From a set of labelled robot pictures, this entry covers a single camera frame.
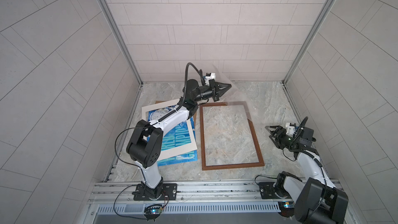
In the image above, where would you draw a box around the corner aluminium post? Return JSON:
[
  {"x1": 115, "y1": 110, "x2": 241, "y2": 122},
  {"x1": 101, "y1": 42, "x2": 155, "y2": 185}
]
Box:
[
  {"x1": 283, "y1": 0, "x2": 336, "y2": 86},
  {"x1": 97, "y1": 0, "x2": 143, "y2": 87}
]

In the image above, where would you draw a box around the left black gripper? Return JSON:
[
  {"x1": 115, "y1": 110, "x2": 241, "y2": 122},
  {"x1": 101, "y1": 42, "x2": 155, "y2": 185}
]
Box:
[{"x1": 190, "y1": 82, "x2": 230, "y2": 104}]

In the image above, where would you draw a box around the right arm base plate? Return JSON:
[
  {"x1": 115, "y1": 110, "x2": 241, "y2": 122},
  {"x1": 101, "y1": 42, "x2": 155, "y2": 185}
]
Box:
[{"x1": 258, "y1": 182, "x2": 291, "y2": 200}]

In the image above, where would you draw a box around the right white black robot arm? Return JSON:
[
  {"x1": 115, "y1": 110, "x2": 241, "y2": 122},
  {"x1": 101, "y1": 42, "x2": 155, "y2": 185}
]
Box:
[{"x1": 266, "y1": 117, "x2": 349, "y2": 224}]

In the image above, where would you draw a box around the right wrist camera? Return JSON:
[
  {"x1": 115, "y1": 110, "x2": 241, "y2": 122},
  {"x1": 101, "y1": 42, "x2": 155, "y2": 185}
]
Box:
[{"x1": 285, "y1": 122, "x2": 299, "y2": 136}]

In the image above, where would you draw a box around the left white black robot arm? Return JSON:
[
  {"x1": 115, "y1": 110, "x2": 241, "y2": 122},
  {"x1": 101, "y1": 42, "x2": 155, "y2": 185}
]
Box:
[{"x1": 115, "y1": 62, "x2": 232, "y2": 199}]

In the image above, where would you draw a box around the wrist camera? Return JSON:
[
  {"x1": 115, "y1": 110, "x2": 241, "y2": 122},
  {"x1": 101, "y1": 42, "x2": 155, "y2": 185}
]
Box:
[
  {"x1": 203, "y1": 73, "x2": 216, "y2": 82},
  {"x1": 285, "y1": 122, "x2": 299, "y2": 136}
]

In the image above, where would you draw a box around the brown wooden picture frame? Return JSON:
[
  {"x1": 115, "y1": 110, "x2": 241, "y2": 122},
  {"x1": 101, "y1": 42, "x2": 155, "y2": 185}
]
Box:
[{"x1": 199, "y1": 101, "x2": 265, "y2": 171}]

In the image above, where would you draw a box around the clear acrylic sheet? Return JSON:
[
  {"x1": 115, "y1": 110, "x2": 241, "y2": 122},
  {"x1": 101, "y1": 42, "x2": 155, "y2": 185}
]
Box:
[{"x1": 211, "y1": 65, "x2": 258, "y2": 122}]

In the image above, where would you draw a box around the right corner aluminium post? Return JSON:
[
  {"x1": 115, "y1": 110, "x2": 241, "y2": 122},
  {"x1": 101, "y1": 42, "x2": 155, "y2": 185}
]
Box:
[{"x1": 283, "y1": 0, "x2": 336, "y2": 86}]

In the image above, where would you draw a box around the controller circuit board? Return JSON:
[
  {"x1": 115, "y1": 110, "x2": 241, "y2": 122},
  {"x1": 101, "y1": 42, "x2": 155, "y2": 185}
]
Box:
[
  {"x1": 278, "y1": 201, "x2": 295, "y2": 218},
  {"x1": 144, "y1": 204, "x2": 164, "y2": 215}
]

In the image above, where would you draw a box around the left controller circuit board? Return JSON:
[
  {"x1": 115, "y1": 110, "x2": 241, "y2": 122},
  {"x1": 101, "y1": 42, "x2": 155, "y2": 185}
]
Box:
[{"x1": 144, "y1": 204, "x2": 164, "y2": 215}]

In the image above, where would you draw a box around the right controller circuit board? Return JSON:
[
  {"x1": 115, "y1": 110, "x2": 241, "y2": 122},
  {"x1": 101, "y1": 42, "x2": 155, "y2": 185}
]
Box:
[{"x1": 278, "y1": 201, "x2": 295, "y2": 218}]

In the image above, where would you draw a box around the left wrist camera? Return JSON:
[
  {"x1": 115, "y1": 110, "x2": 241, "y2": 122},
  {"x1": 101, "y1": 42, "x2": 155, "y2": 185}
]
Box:
[{"x1": 203, "y1": 73, "x2": 216, "y2": 82}]

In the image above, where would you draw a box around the brown cardboard backing board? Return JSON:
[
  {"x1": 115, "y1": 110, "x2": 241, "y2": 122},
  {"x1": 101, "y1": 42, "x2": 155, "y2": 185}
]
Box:
[{"x1": 155, "y1": 100, "x2": 197, "y2": 126}]

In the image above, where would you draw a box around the left corner aluminium post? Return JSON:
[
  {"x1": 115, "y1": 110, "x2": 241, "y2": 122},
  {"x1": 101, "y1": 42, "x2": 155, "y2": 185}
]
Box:
[{"x1": 97, "y1": 0, "x2": 143, "y2": 87}]

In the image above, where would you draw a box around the aluminium mounting rail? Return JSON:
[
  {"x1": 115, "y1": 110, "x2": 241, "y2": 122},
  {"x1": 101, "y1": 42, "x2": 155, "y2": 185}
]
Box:
[{"x1": 88, "y1": 177, "x2": 293, "y2": 213}]

